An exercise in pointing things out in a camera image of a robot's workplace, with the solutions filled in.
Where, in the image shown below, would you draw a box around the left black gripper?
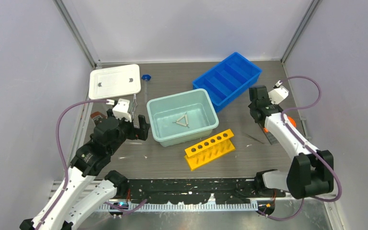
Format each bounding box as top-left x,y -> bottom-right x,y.
108,108 -> 150,154

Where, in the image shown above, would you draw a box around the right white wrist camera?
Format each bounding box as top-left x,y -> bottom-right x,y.
268,80 -> 289,104

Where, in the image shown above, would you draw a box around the orange and grey stand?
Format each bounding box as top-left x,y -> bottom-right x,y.
259,116 -> 297,145

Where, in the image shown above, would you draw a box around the metal crucible tongs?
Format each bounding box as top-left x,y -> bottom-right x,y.
131,94 -> 138,118

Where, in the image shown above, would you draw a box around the blue divided plastic bin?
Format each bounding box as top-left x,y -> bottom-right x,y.
192,52 -> 262,113

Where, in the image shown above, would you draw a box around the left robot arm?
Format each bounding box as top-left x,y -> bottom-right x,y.
20,109 -> 150,230

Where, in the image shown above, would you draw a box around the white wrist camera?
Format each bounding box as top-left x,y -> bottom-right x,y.
268,80 -> 289,104
112,98 -> 132,122

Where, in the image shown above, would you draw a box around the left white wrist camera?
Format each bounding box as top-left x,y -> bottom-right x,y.
112,98 -> 132,122

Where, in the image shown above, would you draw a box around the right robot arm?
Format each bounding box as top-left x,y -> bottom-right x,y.
248,86 -> 334,199

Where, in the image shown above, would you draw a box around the white clay triangle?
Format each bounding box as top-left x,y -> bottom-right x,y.
173,113 -> 189,127

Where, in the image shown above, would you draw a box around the white tub lid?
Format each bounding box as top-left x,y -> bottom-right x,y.
88,64 -> 141,100

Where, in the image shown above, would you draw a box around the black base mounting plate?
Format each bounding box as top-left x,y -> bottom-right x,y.
119,178 -> 285,205

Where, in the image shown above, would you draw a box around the yellow test tube rack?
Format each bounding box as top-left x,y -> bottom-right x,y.
184,129 -> 236,171

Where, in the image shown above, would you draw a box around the light green plastic tub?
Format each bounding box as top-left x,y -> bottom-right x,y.
147,89 -> 219,147

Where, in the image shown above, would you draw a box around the thin metal tweezers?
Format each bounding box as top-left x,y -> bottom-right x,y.
243,133 -> 264,144

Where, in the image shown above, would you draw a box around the test tube with blue cap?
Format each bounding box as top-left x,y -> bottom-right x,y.
141,74 -> 151,103

